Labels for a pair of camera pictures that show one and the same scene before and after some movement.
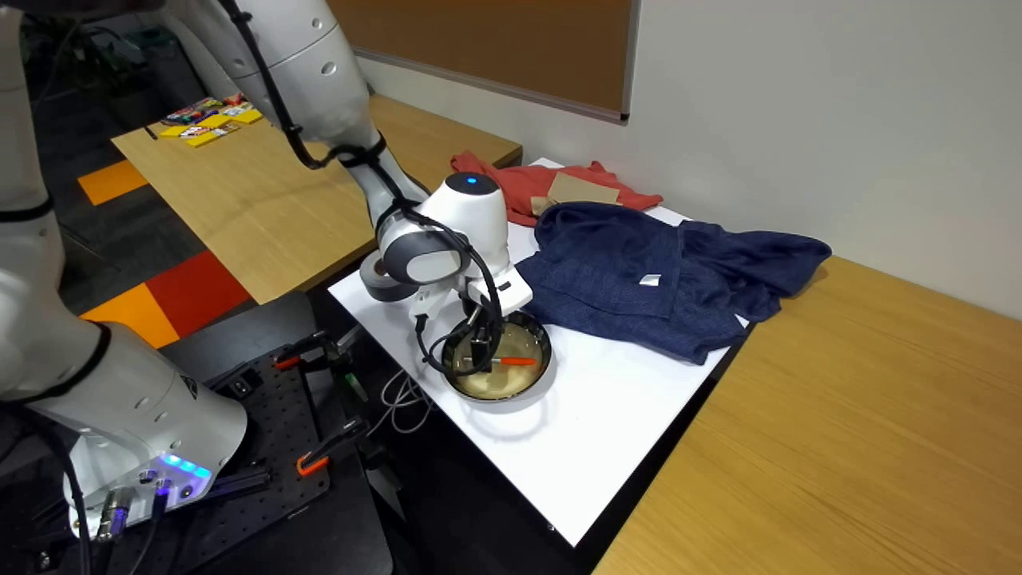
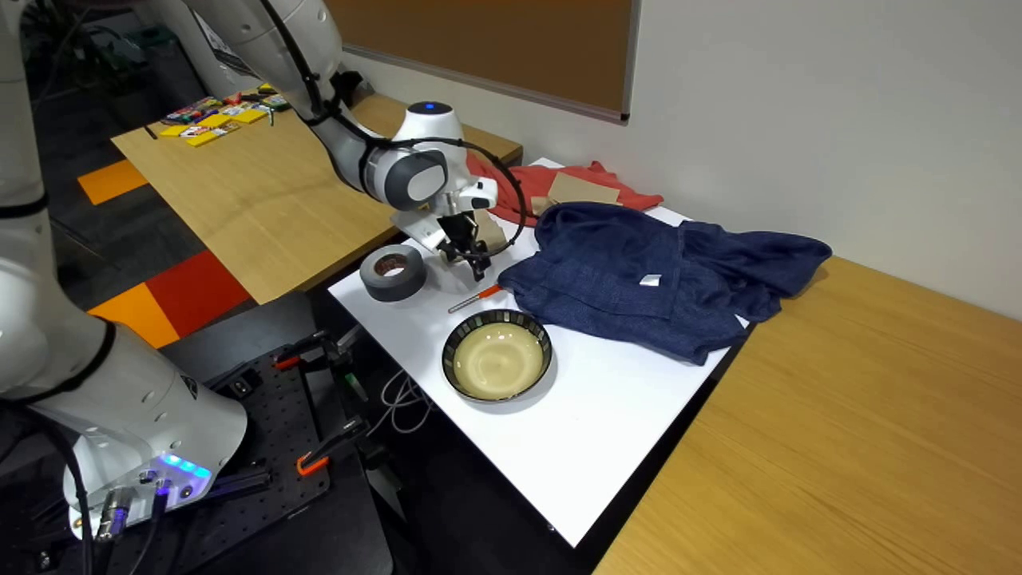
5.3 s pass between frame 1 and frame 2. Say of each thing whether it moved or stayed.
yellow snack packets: stayed
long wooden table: stayed
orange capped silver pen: moved
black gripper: moved
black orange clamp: stayed
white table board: stayed
